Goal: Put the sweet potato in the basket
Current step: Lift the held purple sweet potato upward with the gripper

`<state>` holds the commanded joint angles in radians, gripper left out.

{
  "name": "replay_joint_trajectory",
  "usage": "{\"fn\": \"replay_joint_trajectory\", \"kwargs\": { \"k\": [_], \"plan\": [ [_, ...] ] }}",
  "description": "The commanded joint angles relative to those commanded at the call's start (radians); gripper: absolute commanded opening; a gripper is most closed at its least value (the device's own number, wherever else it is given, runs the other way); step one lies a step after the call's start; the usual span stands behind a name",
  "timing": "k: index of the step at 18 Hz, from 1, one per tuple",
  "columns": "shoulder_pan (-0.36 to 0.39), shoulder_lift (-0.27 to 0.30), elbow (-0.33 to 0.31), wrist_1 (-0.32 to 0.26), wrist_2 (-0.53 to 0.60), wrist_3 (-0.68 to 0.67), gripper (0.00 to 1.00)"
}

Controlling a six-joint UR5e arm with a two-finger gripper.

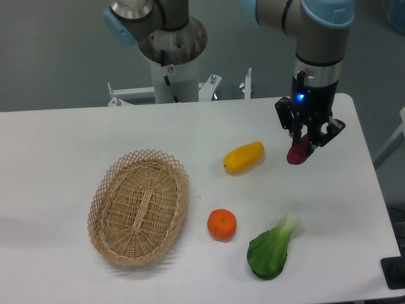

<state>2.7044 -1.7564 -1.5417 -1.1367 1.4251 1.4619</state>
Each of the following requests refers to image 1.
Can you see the woven wicker basket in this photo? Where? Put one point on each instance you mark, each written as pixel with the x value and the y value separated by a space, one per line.
pixel 139 208

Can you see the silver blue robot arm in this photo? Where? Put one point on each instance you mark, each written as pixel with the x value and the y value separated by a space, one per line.
pixel 167 35

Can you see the white frame at right edge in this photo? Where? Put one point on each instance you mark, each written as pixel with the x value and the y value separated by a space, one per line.
pixel 391 144

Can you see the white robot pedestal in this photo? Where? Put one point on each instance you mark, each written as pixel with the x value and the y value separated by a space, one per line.
pixel 174 79

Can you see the black device at table edge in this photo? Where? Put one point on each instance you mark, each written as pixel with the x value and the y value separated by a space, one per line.
pixel 393 270

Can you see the purple sweet potato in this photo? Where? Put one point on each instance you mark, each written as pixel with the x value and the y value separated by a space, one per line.
pixel 300 152

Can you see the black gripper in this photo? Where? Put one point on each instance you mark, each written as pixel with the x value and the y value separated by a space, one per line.
pixel 307 101

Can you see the green bok choy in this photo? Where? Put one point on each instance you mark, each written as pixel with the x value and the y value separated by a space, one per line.
pixel 267 253

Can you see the yellow mango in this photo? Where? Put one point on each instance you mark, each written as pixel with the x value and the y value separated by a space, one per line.
pixel 243 157

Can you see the orange tangerine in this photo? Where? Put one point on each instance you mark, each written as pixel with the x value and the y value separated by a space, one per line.
pixel 222 224

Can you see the white metal base frame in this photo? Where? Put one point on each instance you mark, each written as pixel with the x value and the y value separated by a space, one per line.
pixel 144 95

